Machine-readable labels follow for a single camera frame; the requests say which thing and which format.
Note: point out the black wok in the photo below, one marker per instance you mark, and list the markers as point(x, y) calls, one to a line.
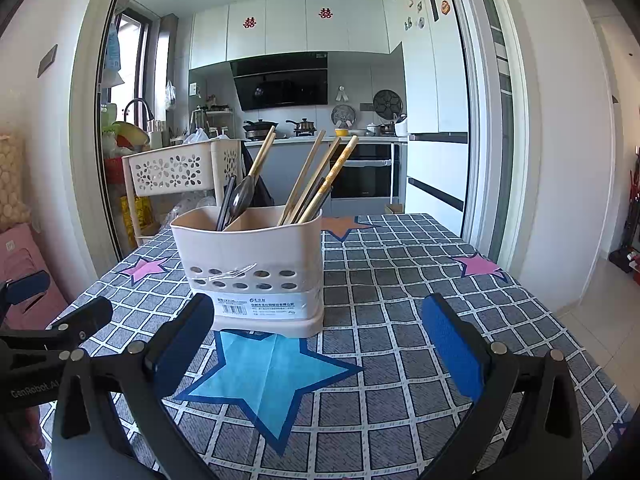
point(260, 126)

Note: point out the white refrigerator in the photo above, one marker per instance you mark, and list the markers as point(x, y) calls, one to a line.
point(435, 110)

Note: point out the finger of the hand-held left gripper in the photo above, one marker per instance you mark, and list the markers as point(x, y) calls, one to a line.
point(95, 310)
point(30, 284)

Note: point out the pink cushion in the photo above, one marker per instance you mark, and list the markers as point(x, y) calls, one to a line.
point(25, 255)

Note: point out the white plastic bag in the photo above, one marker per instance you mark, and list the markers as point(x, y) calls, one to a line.
point(197, 136)

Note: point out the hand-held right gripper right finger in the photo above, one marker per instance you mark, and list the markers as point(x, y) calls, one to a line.
point(452, 350)

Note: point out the grey wall switch panel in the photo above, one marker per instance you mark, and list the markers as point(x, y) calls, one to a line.
point(48, 57)

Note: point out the black built-in oven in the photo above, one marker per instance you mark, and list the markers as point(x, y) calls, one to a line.
point(367, 175)

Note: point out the black range hood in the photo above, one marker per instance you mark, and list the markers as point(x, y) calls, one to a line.
point(285, 82)

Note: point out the red paper decal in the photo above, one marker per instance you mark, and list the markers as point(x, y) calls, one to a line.
point(325, 13)
point(249, 22)

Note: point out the light blue hanging cloth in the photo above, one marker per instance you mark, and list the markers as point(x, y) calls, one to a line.
point(114, 55)

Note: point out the beige perforated storage cart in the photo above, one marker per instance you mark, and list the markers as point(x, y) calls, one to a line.
point(170, 170)

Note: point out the yellow packaging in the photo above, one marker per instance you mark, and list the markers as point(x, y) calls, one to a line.
point(135, 215)

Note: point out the red decorations pile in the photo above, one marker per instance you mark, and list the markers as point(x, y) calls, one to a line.
point(631, 210)

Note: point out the metal cooking pot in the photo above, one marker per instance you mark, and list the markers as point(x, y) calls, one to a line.
point(301, 126)

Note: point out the cream honeycomb textured cushion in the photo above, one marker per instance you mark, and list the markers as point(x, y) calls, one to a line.
point(12, 180)

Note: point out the grey checked star tablecloth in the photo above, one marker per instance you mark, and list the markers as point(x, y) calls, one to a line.
point(390, 280)

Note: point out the pale pink plastic utensil holder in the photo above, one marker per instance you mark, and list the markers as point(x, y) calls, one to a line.
point(250, 250)

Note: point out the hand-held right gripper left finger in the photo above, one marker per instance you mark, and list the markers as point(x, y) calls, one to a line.
point(182, 347)

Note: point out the dark round hanging pan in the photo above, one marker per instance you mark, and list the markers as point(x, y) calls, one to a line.
point(387, 102)

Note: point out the white rice cooker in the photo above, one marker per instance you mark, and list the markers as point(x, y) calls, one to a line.
point(401, 126)

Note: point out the yellow green plastic bowl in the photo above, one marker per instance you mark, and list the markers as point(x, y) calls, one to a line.
point(130, 132)

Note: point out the white upper kitchen cabinets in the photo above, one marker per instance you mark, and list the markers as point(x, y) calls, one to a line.
point(290, 30)

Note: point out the grey round hanging rack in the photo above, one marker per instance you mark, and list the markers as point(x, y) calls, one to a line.
point(343, 115)

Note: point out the curved metal faucet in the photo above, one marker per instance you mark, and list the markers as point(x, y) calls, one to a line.
point(145, 107)

